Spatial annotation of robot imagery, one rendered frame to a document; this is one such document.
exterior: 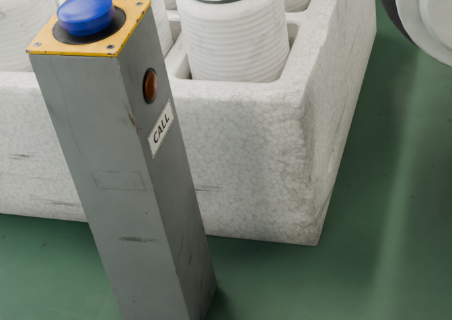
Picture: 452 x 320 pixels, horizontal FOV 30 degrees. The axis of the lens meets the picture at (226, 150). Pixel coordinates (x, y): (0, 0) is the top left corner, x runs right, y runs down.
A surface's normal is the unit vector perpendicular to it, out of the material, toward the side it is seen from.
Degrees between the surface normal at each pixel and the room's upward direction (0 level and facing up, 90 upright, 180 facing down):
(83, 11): 0
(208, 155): 90
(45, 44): 0
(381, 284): 0
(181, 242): 90
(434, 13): 90
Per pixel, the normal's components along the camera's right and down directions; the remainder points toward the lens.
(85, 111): -0.28, 0.65
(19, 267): -0.15, -0.76
